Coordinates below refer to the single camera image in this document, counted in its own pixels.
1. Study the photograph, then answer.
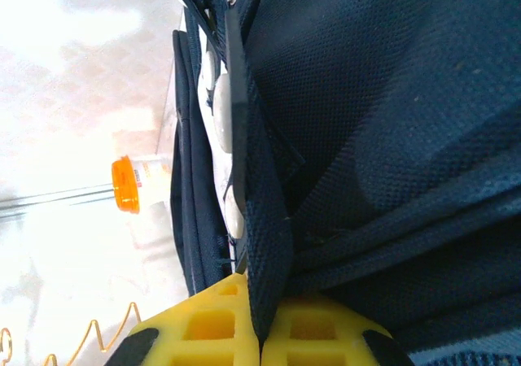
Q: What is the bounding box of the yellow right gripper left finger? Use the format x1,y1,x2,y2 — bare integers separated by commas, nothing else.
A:
103,272,262,366

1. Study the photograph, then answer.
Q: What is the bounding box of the gold wire stand black base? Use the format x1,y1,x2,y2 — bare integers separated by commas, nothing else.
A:
0,300,143,366

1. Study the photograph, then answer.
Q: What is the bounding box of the orange cap pill bottle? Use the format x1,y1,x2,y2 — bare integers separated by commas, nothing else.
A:
112,155,173,216

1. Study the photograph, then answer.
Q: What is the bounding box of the aluminium frame post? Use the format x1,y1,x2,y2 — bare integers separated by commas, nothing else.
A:
0,181,120,221

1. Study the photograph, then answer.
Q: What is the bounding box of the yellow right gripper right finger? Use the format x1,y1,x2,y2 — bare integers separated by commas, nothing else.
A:
260,294,417,366

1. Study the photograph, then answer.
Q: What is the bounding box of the navy blue backpack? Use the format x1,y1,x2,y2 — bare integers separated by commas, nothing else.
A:
162,0,521,366

